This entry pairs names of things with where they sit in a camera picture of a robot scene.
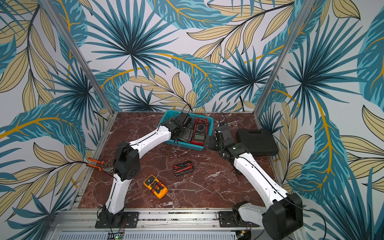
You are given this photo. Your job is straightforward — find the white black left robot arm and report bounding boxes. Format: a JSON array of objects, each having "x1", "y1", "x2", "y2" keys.
[{"x1": 101, "y1": 112, "x2": 191, "y2": 228}]

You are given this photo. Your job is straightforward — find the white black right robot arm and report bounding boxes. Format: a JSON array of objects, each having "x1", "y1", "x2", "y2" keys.
[{"x1": 205, "y1": 123, "x2": 304, "y2": 240}]

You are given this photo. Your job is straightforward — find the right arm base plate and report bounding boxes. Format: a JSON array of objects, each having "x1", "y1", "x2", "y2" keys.
[{"x1": 216, "y1": 211, "x2": 259, "y2": 228}]

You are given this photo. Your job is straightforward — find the right corner metal post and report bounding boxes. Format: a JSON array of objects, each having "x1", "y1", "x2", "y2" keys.
[{"x1": 254, "y1": 1, "x2": 315, "y2": 120}]

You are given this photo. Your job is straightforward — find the red black large multimeter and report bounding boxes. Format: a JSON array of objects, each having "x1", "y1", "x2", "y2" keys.
[{"x1": 191, "y1": 116, "x2": 209, "y2": 146}]

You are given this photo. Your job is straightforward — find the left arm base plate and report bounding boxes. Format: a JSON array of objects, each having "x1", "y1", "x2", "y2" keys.
[{"x1": 95, "y1": 211, "x2": 139, "y2": 229}]

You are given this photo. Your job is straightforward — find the yellow multimeter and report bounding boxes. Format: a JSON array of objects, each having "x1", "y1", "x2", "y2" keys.
[{"x1": 144, "y1": 175, "x2": 168, "y2": 199}]

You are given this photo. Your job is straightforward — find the teal plastic basket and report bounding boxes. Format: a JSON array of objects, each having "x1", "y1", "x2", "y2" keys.
[{"x1": 159, "y1": 110, "x2": 214, "y2": 151}]

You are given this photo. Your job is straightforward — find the left corner metal post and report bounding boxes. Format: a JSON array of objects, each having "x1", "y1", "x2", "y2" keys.
[{"x1": 40, "y1": 0, "x2": 115, "y2": 115}]

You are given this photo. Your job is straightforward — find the corner metal post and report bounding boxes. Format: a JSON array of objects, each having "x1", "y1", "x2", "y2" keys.
[
  {"x1": 254, "y1": 1, "x2": 315, "y2": 120},
  {"x1": 40, "y1": 0, "x2": 115, "y2": 115}
]

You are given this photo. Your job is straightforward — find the aluminium front rail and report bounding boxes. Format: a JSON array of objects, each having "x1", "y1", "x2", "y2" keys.
[{"x1": 45, "y1": 208, "x2": 270, "y2": 240}]

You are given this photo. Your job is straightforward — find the black plastic tool case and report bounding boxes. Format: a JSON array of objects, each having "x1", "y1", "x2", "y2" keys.
[{"x1": 236, "y1": 129, "x2": 279, "y2": 156}]

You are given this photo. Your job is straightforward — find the green black multimeter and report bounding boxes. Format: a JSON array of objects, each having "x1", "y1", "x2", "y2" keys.
[{"x1": 176, "y1": 127, "x2": 193, "y2": 143}]

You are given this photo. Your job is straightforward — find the small black red tester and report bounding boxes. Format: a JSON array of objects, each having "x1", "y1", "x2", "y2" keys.
[{"x1": 173, "y1": 161, "x2": 194, "y2": 176}]

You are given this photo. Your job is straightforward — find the orange handled pliers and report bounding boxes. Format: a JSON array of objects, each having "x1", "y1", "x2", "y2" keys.
[{"x1": 87, "y1": 158, "x2": 113, "y2": 173}]

